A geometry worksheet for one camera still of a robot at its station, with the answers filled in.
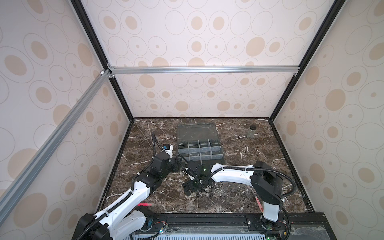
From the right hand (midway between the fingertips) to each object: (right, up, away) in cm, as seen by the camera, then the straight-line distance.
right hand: (190, 189), depth 83 cm
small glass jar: (+41, +33, +19) cm, 56 cm away
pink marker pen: (-24, -7, -4) cm, 25 cm away
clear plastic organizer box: (+5, +25, +16) cm, 31 cm away
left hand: (-4, +19, -2) cm, 19 cm away
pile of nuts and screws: (+11, -1, +1) cm, 12 cm away
